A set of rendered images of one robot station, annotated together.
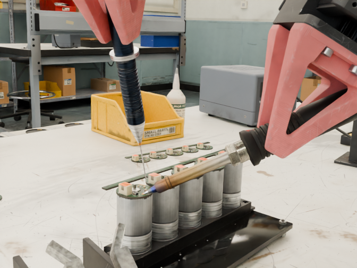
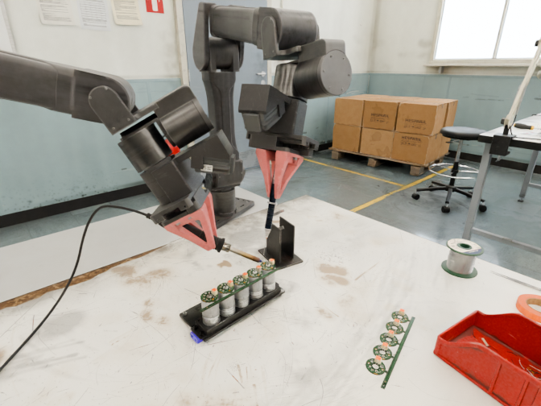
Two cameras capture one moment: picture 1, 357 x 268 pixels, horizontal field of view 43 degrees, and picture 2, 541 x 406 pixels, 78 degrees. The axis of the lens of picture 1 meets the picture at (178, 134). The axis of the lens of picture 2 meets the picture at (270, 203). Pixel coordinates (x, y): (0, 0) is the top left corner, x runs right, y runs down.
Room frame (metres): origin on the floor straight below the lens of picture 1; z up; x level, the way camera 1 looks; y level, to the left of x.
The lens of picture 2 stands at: (0.74, 0.08, 1.11)
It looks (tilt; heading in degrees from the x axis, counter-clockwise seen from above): 23 degrees down; 186
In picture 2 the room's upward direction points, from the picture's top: straight up
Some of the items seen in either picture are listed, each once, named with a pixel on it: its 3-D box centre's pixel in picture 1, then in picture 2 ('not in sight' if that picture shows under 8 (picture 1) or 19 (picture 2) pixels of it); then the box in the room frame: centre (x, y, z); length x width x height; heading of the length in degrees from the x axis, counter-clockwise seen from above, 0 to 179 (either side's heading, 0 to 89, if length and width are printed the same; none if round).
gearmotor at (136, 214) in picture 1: (134, 224); (267, 278); (0.29, 0.03, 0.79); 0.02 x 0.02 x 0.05
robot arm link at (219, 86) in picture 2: not in sight; (221, 117); (-0.01, -0.11, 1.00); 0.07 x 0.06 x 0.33; 130
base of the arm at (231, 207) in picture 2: not in sight; (223, 200); (-0.03, -0.12, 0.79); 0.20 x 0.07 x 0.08; 157
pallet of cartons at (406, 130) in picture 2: not in sight; (390, 130); (-3.44, 1.08, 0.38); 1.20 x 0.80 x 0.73; 53
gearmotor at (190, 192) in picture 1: (186, 202); (241, 292); (0.33, -0.01, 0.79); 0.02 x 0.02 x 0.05
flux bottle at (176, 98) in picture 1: (176, 97); not in sight; (0.78, 0.01, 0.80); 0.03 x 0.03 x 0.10
